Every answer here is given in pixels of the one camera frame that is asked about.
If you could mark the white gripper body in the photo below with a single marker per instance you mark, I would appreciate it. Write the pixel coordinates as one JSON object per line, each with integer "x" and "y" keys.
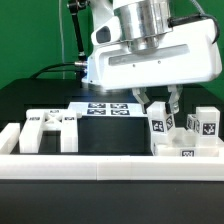
{"x": 186, "y": 54}

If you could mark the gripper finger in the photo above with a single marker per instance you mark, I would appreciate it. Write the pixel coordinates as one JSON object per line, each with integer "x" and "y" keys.
{"x": 172, "y": 106}
{"x": 141, "y": 97}

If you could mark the white chair seat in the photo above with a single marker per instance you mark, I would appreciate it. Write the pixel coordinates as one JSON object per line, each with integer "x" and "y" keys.
{"x": 188, "y": 143}

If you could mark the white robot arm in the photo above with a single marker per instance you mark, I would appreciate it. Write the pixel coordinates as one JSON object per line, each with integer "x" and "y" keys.
{"x": 138, "y": 44}

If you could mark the white tagged cube far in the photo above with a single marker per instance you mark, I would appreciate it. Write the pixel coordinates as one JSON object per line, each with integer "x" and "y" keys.
{"x": 191, "y": 121}

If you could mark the white marker sheet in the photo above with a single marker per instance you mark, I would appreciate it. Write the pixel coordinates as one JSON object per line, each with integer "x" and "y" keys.
{"x": 107, "y": 109}

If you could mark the white chair back frame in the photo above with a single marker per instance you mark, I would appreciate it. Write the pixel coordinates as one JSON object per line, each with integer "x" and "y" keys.
{"x": 39, "y": 121}

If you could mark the white U-shaped obstacle frame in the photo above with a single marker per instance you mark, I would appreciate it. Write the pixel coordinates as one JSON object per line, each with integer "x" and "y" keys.
{"x": 61, "y": 167}

